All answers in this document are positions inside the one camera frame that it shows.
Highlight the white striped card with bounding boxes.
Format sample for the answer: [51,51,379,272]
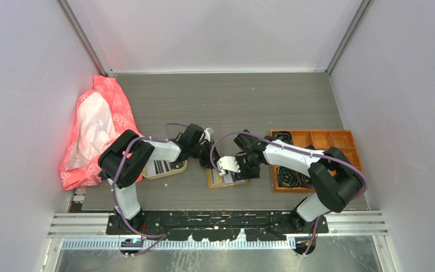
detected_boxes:
[224,172,246,184]

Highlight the gold VIP card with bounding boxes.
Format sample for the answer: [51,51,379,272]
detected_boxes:
[210,169,225,186]

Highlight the orange leather card holder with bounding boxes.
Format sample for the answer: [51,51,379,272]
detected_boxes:
[206,168,248,189]

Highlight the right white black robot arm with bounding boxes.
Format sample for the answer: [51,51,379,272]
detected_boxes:
[234,130,367,233]

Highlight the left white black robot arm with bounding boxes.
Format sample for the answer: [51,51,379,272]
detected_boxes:
[98,124,214,234]

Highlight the beige oval card tray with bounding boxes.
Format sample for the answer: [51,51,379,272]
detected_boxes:
[142,160,187,180]

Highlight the cards in beige tray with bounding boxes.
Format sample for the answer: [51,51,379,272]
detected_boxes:
[142,160,184,176]

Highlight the rolled dark belt left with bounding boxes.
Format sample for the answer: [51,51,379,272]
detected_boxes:
[277,166,298,188]

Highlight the rolled dark belt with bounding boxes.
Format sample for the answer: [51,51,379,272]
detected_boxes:
[272,131,293,145]
[277,166,298,188]

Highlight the rolled dark belt right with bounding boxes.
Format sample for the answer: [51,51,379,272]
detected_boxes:
[272,131,293,145]

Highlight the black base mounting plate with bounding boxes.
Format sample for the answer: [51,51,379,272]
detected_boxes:
[105,211,329,253]

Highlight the pink white crumpled cloth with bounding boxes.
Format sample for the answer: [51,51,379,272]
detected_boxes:
[59,75,141,190]

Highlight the orange wooden compartment tray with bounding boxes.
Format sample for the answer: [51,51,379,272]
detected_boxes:
[269,130,366,193]

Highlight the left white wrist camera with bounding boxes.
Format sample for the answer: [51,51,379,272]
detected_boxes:
[201,127,214,142]

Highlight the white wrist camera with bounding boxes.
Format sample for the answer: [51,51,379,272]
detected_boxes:
[201,127,214,142]
[217,156,241,176]

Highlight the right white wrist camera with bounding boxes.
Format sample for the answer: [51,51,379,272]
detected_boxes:
[217,156,241,176]

